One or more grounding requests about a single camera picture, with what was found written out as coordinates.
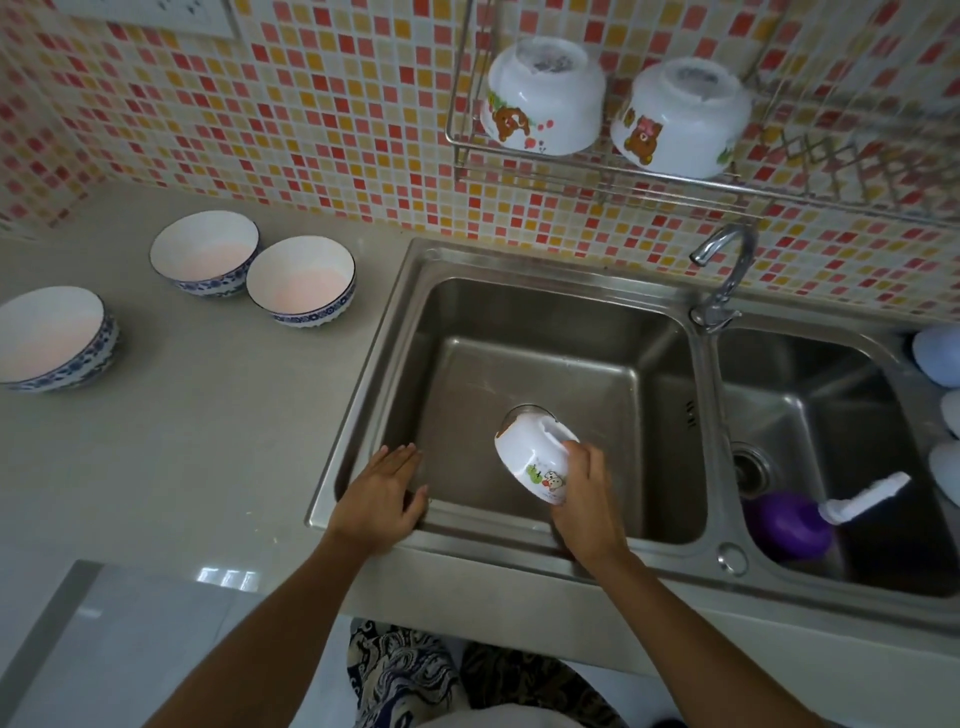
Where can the person's right forearm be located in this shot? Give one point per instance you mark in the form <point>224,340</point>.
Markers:
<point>697,652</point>

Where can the white bowl with animal print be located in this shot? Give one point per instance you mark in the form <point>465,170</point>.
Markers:
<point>529,454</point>

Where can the chrome faucet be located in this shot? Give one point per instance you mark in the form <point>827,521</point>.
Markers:
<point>722,300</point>

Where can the person's right fingers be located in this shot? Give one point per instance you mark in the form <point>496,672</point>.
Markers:
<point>585,456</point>

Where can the stainless steel double sink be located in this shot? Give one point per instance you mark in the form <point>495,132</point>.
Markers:
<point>555,352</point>

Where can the white rounded dish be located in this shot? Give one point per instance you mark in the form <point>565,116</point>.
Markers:
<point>952,414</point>
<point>947,472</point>

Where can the person's right hand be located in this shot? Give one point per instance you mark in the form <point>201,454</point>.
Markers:
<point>592,517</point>

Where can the white bowl with bear print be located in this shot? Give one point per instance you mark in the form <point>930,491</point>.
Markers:
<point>679,120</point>
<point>544,94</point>

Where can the blue patterned white bowl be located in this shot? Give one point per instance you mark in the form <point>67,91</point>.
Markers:
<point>202,251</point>
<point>300,281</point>
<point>49,334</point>

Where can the round metal sink hole cap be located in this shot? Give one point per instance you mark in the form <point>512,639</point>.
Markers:
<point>733,559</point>

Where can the pale blue rounded dish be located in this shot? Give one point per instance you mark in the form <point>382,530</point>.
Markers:
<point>937,356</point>

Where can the white wall socket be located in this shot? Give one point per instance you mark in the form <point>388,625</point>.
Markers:
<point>150,15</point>

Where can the purple bottle with white pump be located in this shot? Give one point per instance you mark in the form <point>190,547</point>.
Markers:
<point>787,525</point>

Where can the person's left forearm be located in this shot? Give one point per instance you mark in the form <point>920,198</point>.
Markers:
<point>262,645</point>

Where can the metal sink drain strainer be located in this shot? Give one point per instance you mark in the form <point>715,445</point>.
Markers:
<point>750,469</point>

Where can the person's patterned trousers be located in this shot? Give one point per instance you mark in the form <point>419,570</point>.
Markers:
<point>401,675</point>

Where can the person's left hand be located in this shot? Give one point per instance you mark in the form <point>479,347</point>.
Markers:
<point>375,506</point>

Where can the person's left thumb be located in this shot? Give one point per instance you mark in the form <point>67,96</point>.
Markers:
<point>420,501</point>

